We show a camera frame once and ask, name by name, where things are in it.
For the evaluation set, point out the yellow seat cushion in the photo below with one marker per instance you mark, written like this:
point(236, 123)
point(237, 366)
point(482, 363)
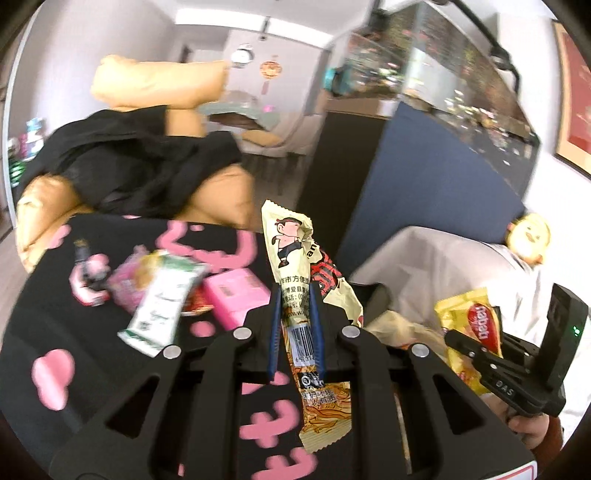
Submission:
point(261, 137)

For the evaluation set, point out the framed wall picture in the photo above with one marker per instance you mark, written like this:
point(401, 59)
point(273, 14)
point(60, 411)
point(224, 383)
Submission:
point(577, 101)

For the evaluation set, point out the panda wall clock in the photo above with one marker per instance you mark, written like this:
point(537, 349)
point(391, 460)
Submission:
point(241, 56)

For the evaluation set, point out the waste bin with yellow bag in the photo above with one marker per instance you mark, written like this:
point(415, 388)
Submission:
point(392, 327)

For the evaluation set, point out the black cabinet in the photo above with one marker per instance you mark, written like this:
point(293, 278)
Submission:
point(341, 175)

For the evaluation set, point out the teal plastic holder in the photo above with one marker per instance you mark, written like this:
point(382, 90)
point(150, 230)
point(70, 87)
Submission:
point(341, 81)

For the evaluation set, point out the black clothing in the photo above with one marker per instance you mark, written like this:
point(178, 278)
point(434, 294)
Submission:
point(138, 161)

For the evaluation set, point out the red snack wrapper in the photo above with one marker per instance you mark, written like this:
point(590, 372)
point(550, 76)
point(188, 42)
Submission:
point(198, 302)

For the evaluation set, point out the person's right hand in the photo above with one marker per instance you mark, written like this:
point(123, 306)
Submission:
point(531, 429)

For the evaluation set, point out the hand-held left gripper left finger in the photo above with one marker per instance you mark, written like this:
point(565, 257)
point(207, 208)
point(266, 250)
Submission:
point(274, 323)

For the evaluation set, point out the dining table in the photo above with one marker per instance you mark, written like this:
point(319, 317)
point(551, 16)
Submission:
point(240, 120)

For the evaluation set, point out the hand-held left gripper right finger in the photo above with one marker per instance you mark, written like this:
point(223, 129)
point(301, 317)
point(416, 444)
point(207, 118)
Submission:
point(316, 323)

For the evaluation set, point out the green white wrapper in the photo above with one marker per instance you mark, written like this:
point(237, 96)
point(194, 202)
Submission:
point(161, 300)

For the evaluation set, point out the red knot wall ornament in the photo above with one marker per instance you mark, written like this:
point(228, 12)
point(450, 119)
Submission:
point(270, 71)

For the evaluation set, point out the pink yellow snack packet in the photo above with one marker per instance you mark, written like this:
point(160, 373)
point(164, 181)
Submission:
point(131, 281)

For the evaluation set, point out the black pink printed tablecloth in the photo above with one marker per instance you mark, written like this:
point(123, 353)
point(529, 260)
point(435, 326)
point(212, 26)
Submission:
point(46, 314)

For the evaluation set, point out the blue white toy figure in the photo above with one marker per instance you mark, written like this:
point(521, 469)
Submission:
point(36, 136)

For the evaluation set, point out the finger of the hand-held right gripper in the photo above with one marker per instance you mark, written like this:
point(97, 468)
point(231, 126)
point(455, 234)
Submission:
point(471, 350)

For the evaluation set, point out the yellow duck plush toy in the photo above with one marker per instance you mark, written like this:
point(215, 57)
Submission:
point(528, 237)

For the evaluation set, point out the black ceiling spotlight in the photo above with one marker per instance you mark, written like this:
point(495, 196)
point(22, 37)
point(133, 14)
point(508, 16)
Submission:
point(264, 30)

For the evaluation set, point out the small pink hexagonal box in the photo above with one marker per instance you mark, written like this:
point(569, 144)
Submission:
point(90, 279)

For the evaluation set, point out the cream cartoon noodle snack wrapper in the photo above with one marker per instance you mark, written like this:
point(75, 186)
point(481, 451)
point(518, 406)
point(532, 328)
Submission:
point(286, 240)

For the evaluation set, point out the beige dining chair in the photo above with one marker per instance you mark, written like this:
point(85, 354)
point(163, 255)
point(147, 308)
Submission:
point(295, 134)

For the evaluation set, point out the pink toy box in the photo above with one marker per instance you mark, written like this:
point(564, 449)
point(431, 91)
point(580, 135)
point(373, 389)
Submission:
point(235, 295)

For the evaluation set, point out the glass fish tank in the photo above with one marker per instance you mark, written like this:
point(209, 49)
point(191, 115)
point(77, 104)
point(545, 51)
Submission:
point(438, 60)

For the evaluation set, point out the person's right forearm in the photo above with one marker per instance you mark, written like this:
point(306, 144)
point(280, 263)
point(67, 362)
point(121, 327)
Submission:
point(556, 431)

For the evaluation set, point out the yellow sofa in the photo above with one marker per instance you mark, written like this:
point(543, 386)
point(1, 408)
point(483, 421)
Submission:
point(138, 78)

